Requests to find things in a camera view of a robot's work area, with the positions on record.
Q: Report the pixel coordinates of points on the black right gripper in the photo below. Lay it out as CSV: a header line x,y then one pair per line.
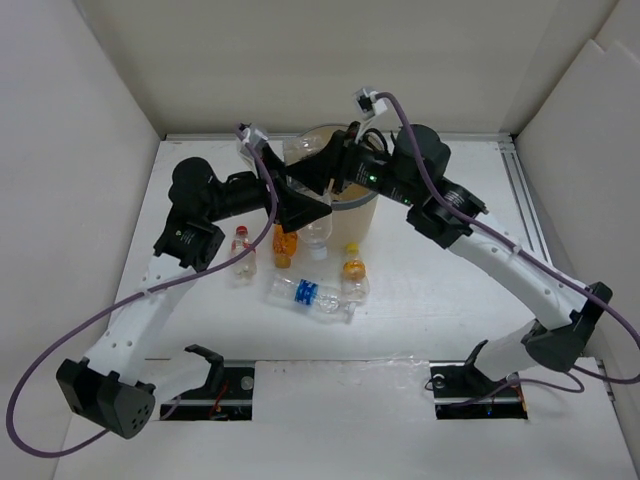
x,y
316,170

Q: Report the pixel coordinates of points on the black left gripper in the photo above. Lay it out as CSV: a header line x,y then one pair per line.
x,y
293,207

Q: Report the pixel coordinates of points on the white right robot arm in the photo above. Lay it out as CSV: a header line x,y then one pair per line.
x,y
565,311

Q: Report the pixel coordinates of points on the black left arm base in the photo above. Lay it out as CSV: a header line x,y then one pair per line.
x,y
227,393

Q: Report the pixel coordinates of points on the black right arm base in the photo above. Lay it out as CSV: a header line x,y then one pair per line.
x,y
461,392

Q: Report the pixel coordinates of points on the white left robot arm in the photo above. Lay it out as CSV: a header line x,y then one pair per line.
x,y
111,386

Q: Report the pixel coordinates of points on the beige bin with grey rim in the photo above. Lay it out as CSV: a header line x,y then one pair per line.
x,y
354,207

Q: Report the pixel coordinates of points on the orange label lying bottle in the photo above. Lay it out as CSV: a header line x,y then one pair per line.
x,y
284,245

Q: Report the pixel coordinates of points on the small red cap bottle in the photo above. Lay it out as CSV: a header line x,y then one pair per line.
x,y
245,269

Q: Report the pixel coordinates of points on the clear bottle blue label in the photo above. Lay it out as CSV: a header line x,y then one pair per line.
x,y
318,302

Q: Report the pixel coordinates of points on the yellow cap orange label bottle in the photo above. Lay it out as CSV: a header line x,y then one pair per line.
x,y
354,280

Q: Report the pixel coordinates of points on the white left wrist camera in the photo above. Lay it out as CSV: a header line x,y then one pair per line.
x,y
255,136

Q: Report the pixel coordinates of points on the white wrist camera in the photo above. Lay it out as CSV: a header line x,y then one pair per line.
x,y
255,136
369,105

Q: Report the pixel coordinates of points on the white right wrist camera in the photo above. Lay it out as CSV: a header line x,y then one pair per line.
x,y
369,105

